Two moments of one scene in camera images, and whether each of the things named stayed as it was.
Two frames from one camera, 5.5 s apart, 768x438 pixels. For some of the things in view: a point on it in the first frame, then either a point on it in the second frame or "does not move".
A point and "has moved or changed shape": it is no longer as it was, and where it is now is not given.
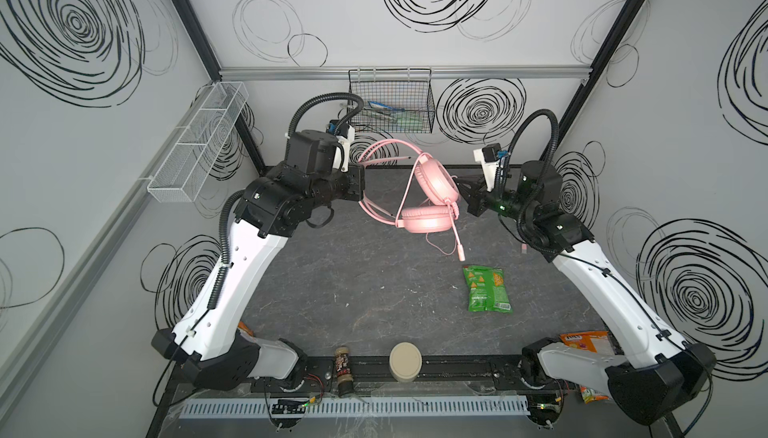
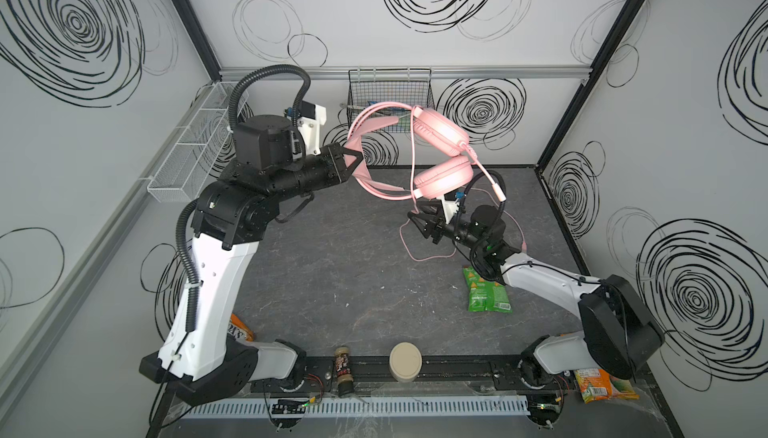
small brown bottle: [344, 376] does not move
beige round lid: [406, 361] does not move
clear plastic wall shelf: [182, 175] does not move
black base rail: [440, 375] does not move
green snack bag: [487, 290] does not move
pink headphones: [431, 202] has moved or changed shape
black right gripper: [475, 198] -> [438, 226]
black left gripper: [354, 182] -> [336, 163]
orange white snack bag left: [244, 330] does not move
